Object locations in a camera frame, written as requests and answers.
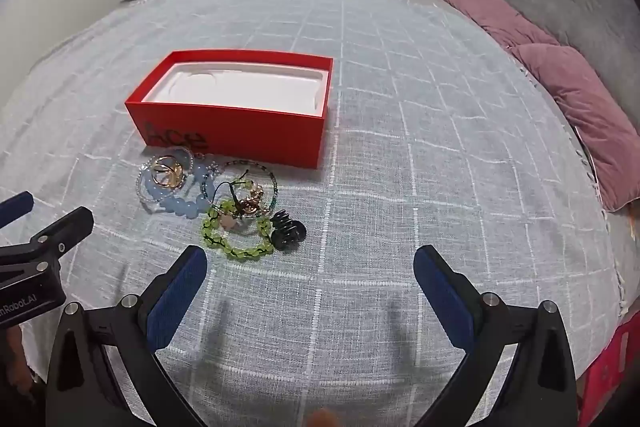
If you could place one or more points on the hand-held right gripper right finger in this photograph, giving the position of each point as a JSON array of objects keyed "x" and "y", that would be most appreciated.
[{"x": 445, "y": 302}]

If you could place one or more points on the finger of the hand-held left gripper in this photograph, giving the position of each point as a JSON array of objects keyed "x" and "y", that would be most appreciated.
[
  {"x": 12, "y": 207},
  {"x": 65, "y": 229}
]

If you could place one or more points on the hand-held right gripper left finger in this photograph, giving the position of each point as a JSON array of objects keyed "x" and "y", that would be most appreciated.
[{"x": 175, "y": 302}]

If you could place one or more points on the gold earring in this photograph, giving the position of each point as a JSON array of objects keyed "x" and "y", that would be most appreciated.
[{"x": 248, "y": 202}]

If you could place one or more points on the black hair claw clip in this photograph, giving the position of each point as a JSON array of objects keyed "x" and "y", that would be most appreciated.
[{"x": 287, "y": 232}]

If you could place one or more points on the red cardboard box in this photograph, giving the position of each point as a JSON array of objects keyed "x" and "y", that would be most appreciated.
[{"x": 225, "y": 132}]

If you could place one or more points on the pink box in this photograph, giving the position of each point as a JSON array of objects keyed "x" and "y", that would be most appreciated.
[{"x": 615, "y": 372}]

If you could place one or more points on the large pink pillow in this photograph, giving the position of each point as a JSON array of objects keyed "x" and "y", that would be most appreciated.
[{"x": 590, "y": 117}]

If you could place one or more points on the small pink pillow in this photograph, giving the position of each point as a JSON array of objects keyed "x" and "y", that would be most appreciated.
[{"x": 492, "y": 14}]

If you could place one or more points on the grey pillow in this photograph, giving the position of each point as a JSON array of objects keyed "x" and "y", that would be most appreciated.
[{"x": 565, "y": 2}]

